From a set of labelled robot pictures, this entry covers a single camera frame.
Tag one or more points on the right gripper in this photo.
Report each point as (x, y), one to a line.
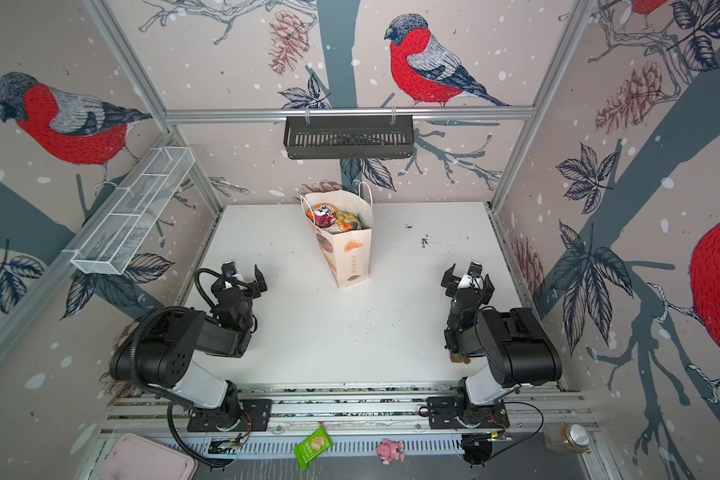
(467, 289)

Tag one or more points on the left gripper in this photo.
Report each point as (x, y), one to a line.
(240, 285)

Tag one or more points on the beige paper bag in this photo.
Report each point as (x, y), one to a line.
(348, 255)

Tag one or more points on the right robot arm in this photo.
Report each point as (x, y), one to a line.
(517, 349)

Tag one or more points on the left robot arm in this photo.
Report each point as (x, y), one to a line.
(157, 356)

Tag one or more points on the brown white plush toy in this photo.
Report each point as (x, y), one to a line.
(458, 359)

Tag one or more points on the black hanging metal shelf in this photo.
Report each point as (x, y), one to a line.
(349, 137)

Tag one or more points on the glass jar with lid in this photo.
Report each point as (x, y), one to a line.
(567, 438)

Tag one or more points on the green snack packet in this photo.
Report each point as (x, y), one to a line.
(312, 447)

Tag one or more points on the pink pig toy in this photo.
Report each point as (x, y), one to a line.
(390, 451)

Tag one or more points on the pink tray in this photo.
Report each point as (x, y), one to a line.
(137, 458)

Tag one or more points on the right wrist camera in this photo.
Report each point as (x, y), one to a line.
(474, 276)

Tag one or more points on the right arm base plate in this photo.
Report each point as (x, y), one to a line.
(452, 412)

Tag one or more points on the white wire mesh basket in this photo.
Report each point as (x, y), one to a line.
(117, 238)

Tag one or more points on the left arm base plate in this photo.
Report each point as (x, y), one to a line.
(236, 416)

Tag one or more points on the aluminium rail frame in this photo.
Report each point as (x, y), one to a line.
(358, 419)

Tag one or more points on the aluminium horizontal frame bar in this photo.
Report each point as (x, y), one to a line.
(468, 113)

